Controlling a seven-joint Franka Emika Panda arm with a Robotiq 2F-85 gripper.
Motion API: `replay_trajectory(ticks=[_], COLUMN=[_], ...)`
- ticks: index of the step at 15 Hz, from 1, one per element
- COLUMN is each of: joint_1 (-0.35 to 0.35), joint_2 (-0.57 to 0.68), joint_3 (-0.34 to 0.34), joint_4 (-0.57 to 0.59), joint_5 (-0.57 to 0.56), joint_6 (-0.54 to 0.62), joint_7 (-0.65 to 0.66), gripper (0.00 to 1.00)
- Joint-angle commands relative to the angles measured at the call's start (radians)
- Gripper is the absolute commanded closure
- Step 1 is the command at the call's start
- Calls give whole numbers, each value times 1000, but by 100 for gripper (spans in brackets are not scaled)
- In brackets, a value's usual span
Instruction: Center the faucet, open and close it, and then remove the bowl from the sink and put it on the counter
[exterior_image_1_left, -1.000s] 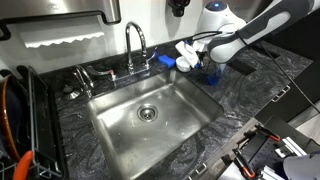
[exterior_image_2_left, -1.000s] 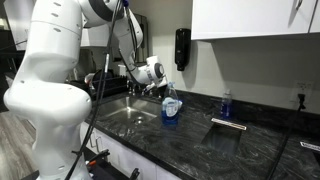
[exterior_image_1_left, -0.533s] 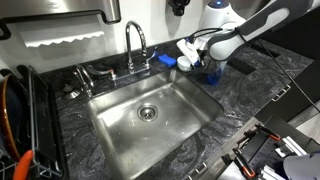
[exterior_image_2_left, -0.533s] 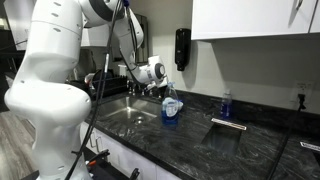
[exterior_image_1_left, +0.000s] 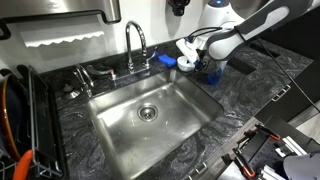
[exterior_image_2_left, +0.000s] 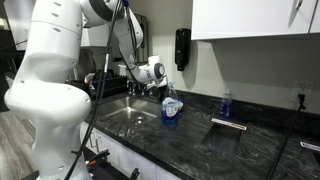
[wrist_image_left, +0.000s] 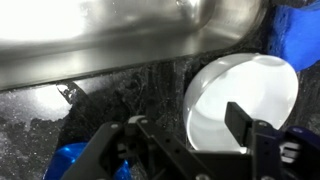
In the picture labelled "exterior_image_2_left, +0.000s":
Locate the countertop waste chute opening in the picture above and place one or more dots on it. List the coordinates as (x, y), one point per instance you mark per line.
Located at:
(221, 136)
(313, 150)

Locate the black wall soap dispenser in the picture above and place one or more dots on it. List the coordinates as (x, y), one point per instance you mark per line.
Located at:
(182, 50)

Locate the dark round plate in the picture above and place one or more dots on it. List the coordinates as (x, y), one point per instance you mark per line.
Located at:
(98, 75)

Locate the white paper towel sheet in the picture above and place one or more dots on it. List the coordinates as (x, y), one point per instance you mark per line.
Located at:
(122, 69)

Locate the small blue soap bottle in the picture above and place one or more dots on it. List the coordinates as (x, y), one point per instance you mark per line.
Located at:
(226, 106)

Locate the steel paper towel dispenser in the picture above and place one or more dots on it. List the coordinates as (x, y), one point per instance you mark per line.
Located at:
(144, 36)

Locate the black dish rack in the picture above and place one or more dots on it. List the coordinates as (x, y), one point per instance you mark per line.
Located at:
(113, 86)

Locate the stainless steel sink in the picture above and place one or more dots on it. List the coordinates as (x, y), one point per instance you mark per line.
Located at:
(126, 108)

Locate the white wall outlet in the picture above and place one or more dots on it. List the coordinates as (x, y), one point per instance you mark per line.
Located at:
(301, 89)

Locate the small chrome side tap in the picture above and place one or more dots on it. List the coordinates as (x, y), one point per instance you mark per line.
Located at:
(128, 87)

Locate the base cabinet fronts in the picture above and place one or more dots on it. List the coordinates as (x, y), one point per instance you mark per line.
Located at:
(126, 156)

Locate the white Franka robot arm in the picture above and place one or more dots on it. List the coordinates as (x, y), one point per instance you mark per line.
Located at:
(50, 100)

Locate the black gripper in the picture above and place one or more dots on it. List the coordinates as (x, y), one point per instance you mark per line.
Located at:
(156, 90)

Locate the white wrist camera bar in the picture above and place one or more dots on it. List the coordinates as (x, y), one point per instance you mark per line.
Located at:
(150, 85)

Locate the small white bowl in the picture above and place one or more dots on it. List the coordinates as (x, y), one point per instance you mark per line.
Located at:
(180, 106)

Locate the black clamp with orange tip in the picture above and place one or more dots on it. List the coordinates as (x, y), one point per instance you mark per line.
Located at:
(98, 157)

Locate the large blue dish soap bottle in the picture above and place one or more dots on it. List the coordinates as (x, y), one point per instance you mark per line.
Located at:
(170, 110)

